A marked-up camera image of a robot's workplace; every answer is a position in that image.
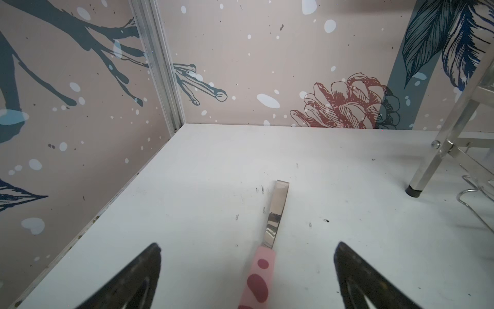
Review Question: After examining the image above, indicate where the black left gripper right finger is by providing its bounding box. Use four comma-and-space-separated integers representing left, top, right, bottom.
333, 242, 421, 309

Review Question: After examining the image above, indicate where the chrome two-tier dish rack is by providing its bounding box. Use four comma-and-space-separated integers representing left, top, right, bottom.
404, 49, 494, 234

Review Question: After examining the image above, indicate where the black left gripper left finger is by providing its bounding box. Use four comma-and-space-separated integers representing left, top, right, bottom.
78, 243, 161, 309

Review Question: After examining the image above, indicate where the pink spotted handle knife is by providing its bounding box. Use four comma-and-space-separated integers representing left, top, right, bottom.
238, 180, 289, 308

